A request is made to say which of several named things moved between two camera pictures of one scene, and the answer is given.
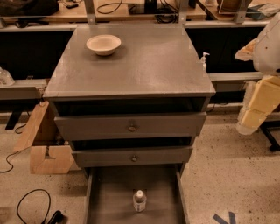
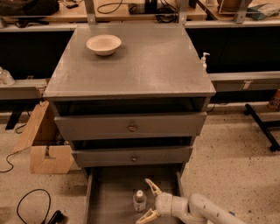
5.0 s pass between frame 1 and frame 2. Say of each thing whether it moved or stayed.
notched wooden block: stayed
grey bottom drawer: stayed
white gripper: moved
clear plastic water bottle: stayed
